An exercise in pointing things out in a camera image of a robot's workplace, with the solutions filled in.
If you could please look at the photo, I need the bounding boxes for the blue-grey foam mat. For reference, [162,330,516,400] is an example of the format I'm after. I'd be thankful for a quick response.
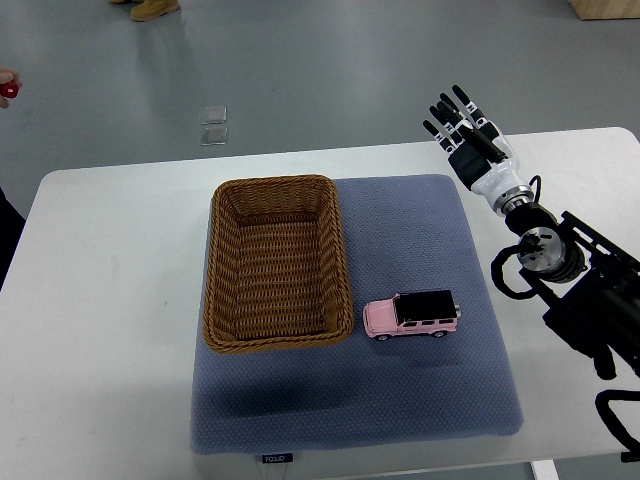
[191,174,523,455]

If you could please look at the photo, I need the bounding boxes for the brown wicker basket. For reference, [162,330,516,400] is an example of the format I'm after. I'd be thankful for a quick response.
[202,174,355,354]

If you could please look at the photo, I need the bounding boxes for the black cable lower right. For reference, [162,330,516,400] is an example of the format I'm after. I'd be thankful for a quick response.
[593,388,640,464]

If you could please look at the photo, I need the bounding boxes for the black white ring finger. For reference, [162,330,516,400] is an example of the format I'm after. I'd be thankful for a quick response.
[429,102,463,143]

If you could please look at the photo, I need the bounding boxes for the red round button object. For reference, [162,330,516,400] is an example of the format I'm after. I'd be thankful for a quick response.
[0,81,20,99]

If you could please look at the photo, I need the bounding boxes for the lower grey floor plate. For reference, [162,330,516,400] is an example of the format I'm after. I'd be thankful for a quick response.
[200,126,228,146]

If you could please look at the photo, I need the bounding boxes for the tan work boot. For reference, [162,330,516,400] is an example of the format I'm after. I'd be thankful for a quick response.
[130,0,181,22]

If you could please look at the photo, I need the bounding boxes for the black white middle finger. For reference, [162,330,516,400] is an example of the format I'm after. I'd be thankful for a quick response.
[439,93,470,131]

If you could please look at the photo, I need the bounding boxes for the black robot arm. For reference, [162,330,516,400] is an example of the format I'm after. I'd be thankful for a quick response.
[423,86,639,380]

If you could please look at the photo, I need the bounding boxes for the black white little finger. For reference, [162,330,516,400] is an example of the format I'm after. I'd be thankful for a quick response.
[422,120,456,153]

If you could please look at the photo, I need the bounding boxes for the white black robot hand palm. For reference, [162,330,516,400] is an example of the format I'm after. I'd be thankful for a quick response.
[448,121,532,214]

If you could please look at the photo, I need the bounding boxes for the black cable loop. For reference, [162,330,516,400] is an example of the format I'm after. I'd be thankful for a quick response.
[489,243,539,301]

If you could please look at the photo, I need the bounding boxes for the pink toy car black roof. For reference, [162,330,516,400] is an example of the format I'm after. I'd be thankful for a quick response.
[362,290,461,341]

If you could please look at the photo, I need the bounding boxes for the upper grey floor plate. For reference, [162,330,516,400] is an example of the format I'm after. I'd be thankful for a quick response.
[201,106,227,125]

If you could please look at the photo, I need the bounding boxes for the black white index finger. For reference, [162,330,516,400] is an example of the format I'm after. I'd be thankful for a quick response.
[452,84,486,127]

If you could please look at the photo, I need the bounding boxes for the grey floor plate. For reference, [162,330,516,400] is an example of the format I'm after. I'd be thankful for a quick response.
[201,106,227,125]
[200,126,228,146]

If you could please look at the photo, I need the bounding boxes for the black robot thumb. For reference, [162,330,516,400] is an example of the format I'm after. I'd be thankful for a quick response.
[467,127,506,163]

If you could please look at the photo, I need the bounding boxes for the wooden box corner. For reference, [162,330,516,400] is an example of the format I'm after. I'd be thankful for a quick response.
[568,0,640,21]

